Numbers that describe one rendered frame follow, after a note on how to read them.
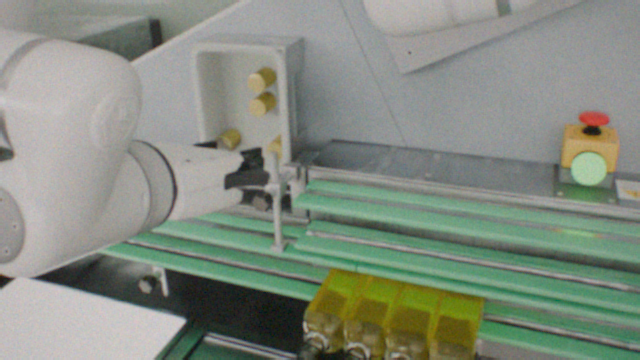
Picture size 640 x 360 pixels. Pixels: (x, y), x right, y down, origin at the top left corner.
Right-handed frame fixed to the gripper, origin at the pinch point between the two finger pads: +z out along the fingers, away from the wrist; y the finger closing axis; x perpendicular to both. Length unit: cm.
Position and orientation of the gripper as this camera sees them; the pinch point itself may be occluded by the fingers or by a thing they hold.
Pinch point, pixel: (228, 160)
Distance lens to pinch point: 61.2
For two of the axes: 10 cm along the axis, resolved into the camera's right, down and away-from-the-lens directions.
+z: 3.8, -1.4, 9.1
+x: 0.7, -9.8, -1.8
